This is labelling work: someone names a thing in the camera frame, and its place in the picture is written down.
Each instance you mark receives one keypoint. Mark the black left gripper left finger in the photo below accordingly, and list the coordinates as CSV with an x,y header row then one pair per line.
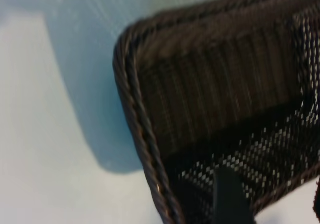
x,y
231,201

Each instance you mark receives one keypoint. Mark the dark brown woven basket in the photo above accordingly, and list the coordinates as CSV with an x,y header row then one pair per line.
x,y
212,84

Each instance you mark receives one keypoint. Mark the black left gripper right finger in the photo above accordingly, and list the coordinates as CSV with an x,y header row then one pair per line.
x,y
317,194

